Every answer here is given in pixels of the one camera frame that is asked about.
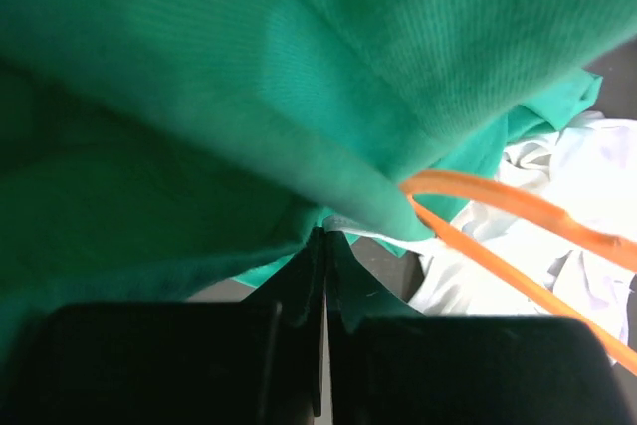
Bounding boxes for white tank top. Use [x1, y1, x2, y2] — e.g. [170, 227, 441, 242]
[322, 110, 637, 346]

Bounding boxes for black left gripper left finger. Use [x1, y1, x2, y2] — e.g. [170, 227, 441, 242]
[1, 229, 324, 424]

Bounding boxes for orange clothes hanger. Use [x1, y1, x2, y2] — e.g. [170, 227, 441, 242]
[399, 169, 637, 376]

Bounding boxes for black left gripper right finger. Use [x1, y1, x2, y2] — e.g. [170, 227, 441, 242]
[324, 232, 634, 424]

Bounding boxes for green tank top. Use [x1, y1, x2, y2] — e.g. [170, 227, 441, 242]
[1, 0, 636, 378]

